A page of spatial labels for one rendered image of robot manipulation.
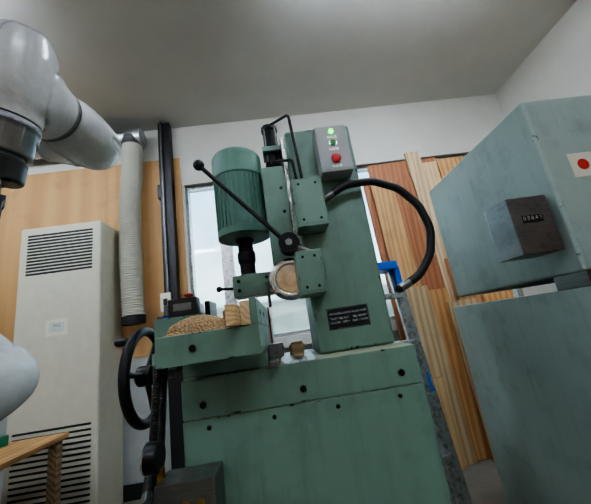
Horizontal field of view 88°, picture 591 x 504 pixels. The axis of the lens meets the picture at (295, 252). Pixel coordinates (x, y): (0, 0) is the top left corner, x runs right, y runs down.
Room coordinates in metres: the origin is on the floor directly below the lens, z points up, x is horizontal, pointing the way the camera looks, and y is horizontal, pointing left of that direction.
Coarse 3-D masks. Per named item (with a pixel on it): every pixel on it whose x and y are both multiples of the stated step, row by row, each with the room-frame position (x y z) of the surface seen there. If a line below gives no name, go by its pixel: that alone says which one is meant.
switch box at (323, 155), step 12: (324, 132) 0.85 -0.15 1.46; (336, 132) 0.85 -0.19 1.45; (324, 144) 0.85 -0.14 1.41; (336, 144) 0.85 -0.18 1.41; (348, 144) 0.85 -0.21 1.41; (324, 156) 0.84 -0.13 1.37; (348, 156) 0.85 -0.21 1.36; (324, 168) 0.84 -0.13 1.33; (336, 168) 0.85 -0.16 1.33; (348, 168) 0.85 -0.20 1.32; (324, 180) 0.90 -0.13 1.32
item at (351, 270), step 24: (288, 144) 0.90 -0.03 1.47; (312, 144) 0.90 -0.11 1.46; (312, 168) 0.90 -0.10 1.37; (360, 192) 0.91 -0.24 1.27; (336, 216) 0.91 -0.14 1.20; (360, 216) 0.91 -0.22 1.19; (312, 240) 0.90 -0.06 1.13; (336, 240) 0.91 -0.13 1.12; (360, 240) 0.91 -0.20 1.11; (336, 264) 0.91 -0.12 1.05; (360, 264) 0.91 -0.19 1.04; (336, 288) 0.90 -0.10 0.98; (360, 288) 0.91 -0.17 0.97; (312, 312) 0.91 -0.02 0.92; (384, 312) 0.91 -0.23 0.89; (312, 336) 1.05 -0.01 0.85; (336, 336) 0.90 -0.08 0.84; (360, 336) 0.91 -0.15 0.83; (384, 336) 0.91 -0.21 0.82
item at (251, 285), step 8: (264, 272) 0.97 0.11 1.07; (232, 280) 0.96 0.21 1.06; (240, 280) 0.96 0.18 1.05; (248, 280) 0.96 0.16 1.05; (256, 280) 0.97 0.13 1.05; (240, 288) 0.96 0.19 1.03; (248, 288) 0.96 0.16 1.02; (256, 288) 0.97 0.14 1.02; (264, 288) 0.97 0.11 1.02; (240, 296) 0.96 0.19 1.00; (248, 296) 0.97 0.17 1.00; (256, 296) 1.00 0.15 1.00
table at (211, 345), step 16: (176, 336) 0.63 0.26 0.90; (192, 336) 0.63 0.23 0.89; (208, 336) 0.64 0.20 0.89; (224, 336) 0.64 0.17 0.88; (240, 336) 0.64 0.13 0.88; (256, 336) 0.64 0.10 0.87; (272, 336) 1.15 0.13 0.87; (160, 352) 0.63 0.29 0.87; (176, 352) 0.63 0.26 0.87; (192, 352) 0.63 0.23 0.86; (208, 352) 0.64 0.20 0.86; (224, 352) 0.64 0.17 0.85; (240, 352) 0.64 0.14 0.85; (256, 352) 0.64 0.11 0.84; (160, 368) 0.63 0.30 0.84
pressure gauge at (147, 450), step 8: (160, 440) 0.73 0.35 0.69; (144, 448) 0.71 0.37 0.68; (152, 448) 0.71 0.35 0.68; (160, 448) 0.73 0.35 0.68; (144, 456) 0.70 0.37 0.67; (152, 456) 0.70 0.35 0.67; (160, 456) 0.73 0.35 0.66; (144, 464) 0.70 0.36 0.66; (152, 464) 0.70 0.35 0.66; (160, 464) 0.73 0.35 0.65; (144, 472) 0.70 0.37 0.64; (152, 472) 0.70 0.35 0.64; (160, 472) 0.72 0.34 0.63
